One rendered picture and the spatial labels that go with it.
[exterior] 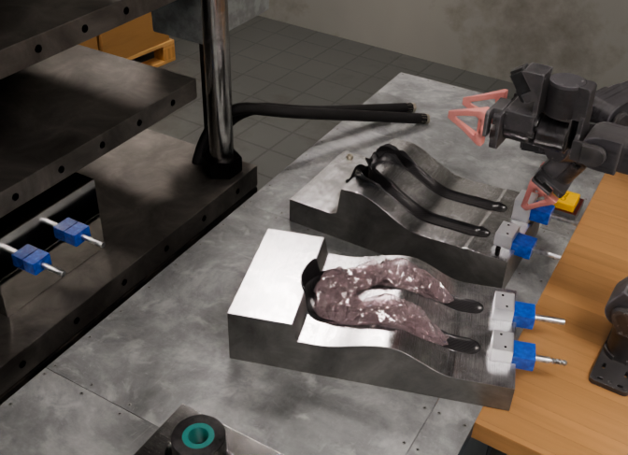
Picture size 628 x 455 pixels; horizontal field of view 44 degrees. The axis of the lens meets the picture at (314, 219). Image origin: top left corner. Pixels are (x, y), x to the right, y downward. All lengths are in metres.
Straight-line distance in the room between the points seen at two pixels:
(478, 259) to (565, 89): 0.44
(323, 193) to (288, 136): 2.01
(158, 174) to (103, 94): 0.28
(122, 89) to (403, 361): 0.91
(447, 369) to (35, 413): 0.69
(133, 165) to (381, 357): 0.95
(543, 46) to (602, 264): 2.70
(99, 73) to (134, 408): 0.86
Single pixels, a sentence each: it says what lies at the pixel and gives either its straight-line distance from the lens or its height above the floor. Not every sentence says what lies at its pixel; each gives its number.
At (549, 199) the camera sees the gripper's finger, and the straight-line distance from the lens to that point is 1.61.
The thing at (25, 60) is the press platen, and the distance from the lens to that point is 1.46.
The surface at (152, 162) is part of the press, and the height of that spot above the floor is 0.78.
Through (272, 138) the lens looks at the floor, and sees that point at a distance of 3.72.
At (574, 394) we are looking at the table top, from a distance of 1.46.
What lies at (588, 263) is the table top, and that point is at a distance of 1.76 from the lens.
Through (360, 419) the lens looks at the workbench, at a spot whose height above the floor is 0.80.
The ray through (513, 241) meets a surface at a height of 0.90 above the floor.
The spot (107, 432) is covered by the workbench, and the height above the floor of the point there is 0.80.
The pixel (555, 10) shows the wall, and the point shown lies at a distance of 4.29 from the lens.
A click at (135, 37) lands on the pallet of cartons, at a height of 0.21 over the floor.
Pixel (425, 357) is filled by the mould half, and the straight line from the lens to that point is 1.34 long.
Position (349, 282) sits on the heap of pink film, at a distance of 1.45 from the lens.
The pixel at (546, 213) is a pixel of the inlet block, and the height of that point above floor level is 0.92.
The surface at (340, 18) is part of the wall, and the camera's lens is 4.85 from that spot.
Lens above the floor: 1.81
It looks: 35 degrees down
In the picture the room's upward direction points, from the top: 2 degrees clockwise
